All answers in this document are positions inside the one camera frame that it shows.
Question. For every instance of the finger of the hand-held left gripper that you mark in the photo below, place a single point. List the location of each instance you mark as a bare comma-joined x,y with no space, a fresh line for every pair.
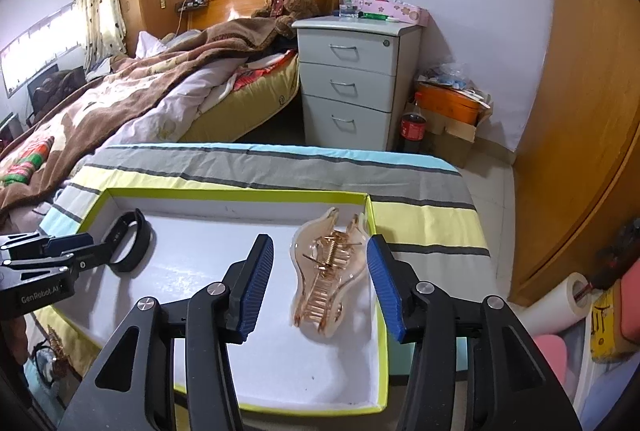
67,244
85,262

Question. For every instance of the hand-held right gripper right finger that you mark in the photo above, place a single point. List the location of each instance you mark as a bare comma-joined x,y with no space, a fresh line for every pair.
382,291

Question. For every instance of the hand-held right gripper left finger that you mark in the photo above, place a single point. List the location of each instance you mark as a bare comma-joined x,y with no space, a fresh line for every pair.
255,286

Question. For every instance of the white tray with green rim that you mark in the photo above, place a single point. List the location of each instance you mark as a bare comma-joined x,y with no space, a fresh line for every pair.
200,256

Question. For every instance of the black wristband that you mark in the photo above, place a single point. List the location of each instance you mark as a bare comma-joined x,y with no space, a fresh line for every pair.
145,236

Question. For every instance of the clear amber hair claw clip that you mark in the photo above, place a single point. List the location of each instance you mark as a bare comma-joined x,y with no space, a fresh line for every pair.
320,263

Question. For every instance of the striped table cloth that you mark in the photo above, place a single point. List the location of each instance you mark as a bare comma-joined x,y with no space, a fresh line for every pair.
300,166

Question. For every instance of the cola bottle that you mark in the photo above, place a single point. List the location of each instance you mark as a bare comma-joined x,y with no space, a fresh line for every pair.
413,128

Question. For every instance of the cardboard box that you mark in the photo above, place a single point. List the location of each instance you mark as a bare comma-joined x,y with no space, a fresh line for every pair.
457,143

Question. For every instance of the brown fleece blanket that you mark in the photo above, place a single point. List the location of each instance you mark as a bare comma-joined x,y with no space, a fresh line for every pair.
125,86

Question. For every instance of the white paper roll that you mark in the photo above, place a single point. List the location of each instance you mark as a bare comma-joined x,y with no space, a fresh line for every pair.
555,306

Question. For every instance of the yellow mattress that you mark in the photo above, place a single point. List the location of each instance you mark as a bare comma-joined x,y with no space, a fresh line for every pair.
250,106

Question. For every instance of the pink stool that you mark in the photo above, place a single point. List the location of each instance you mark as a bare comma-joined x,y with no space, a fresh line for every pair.
550,361

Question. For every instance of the orange plastic tub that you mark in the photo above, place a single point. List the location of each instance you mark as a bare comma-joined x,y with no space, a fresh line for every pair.
447,106

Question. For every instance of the window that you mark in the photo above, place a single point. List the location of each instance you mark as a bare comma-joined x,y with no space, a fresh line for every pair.
35,46

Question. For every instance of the white floral quilt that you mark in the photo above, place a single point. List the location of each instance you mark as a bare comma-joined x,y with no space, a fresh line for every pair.
200,86

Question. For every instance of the grey three-drawer nightstand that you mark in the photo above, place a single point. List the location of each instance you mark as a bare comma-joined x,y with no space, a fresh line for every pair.
345,81

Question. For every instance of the white pillow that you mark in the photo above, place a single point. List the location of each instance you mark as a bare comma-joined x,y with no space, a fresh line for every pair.
152,43

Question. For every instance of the clear plastic bag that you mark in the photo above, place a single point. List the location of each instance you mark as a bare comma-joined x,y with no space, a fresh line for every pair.
452,76

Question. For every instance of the yellow printed box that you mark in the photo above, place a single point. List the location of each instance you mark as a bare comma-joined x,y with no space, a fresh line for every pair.
607,331

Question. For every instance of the dotted curtain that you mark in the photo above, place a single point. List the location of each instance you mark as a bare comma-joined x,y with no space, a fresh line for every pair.
102,6

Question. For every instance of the pink plastic bin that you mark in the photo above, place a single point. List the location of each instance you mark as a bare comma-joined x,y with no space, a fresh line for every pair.
630,311

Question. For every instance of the power strip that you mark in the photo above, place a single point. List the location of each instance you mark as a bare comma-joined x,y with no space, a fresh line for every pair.
192,2

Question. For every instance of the pink patterned box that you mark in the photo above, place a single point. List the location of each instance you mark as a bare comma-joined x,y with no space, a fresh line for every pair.
395,8

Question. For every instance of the wooden headboard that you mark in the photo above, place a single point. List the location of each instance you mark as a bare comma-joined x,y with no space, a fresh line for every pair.
230,3

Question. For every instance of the clear plastic container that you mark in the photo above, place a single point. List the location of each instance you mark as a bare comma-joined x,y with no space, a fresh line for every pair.
348,3

